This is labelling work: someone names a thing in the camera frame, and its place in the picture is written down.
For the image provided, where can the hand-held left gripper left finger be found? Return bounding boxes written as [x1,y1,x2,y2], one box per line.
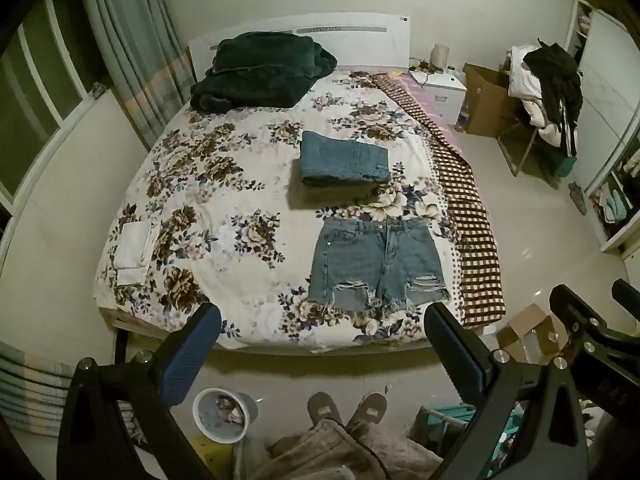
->
[57,302,223,480]

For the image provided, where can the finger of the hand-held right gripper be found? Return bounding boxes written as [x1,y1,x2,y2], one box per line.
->
[549,284,613,361]
[611,279,640,307]

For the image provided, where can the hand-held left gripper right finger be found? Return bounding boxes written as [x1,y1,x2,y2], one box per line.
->
[422,302,589,480]

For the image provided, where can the ripped denim shorts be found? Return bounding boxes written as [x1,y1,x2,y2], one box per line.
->
[306,217,450,317]

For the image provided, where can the person's right forearm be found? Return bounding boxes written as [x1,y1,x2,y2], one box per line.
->
[586,412,640,480]

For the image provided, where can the small open cardboard box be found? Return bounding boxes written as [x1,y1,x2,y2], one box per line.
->
[497,304,571,367]

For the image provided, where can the teal plastic crate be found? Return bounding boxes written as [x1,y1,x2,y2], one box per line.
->
[415,402,531,480]

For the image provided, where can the white trash bin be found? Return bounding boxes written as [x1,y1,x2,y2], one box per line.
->
[192,387,259,445]

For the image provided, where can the grey shoe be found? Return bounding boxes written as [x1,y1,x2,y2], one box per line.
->
[569,182,589,217]

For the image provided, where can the grey slipper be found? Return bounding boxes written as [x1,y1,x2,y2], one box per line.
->
[347,392,389,436]
[307,392,344,434]

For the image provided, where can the yellow bag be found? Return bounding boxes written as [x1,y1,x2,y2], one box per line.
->
[192,434,236,480]

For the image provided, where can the folded white cloth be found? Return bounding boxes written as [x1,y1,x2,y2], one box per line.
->
[112,219,162,287]

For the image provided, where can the brown checkered cloth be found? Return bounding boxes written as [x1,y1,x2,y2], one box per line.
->
[375,72,506,328]

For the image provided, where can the chair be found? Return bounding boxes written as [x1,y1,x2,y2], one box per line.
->
[497,110,576,186]

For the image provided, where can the striped folded bedding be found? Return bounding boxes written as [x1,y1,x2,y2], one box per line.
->
[0,342,137,442]

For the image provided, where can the bed with floral sheet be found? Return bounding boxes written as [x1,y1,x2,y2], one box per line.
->
[95,67,481,356]

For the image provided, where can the white wardrobe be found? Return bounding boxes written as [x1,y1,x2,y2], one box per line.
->
[565,0,640,252]

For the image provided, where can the large cardboard box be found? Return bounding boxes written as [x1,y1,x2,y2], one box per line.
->
[462,62,522,137]

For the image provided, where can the folded blue jeans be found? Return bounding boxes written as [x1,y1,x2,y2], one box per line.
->
[299,131,392,187]

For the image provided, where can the black garment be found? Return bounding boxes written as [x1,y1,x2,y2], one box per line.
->
[522,40,584,157]

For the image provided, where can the pile of white clothes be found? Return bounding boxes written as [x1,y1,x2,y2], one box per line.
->
[509,46,566,147]

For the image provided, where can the white nightstand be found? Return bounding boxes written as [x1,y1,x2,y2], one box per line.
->
[410,70,468,128]

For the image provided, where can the pink bedsheet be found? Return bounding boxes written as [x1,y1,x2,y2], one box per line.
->
[395,70,467,161]

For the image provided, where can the dark green fleece blanket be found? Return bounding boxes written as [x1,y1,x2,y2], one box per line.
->
[190,31,338,111]

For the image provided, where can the green striped curtain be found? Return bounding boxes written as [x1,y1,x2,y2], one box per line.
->
[80,0,196,148]

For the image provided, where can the window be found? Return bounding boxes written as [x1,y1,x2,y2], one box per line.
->
[0,0,108,211]

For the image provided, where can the white bed headboard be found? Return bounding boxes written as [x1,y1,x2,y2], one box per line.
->
[187,12,411,78]

